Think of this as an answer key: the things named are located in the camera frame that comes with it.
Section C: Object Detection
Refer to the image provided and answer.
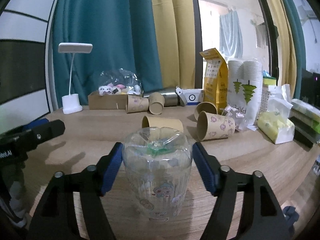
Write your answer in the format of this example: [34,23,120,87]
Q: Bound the brown paper cup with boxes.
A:
[196,111,235,141]
[142,116,184,132]
[149,92,165,115]
[194,102,217,120]
[125,95,149,113]

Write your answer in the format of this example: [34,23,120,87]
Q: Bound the white paper cup stack pack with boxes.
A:
[227,59,263,129]

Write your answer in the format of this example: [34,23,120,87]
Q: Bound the white desk lamp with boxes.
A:
[57,42,93,115]

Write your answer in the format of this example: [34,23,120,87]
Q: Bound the yellow tissue pack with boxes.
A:
[257,112,295,144]

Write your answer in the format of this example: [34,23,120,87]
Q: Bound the brown cardboard box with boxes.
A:
[88,91,128,110]

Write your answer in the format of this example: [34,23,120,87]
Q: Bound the small clear sticker bag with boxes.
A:
[221,106,258,132]

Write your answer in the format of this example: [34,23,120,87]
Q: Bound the green white snack packs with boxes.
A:
[291,99,320,133]

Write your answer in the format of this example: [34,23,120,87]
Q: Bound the white perforated basket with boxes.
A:
[259,85,284,113]

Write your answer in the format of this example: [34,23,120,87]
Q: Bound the plastic bag of toys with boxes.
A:
[98,68,143,96]

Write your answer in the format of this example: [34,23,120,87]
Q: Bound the black monitor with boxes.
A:
[300,69,320,107]

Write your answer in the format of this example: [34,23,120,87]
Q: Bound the yellow paper bag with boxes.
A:
[200,48,228,113]

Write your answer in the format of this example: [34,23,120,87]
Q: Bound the white blue small box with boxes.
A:
[176,87,204,106]

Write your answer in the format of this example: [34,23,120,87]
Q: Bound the silver steel thermos bottle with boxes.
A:
[143,87,180,107]

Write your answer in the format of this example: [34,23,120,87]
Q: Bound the yellow teal right curtain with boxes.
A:
[269,0,306,99]

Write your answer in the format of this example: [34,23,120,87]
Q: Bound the light blue hanging cloth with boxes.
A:
[219,11,243,59]

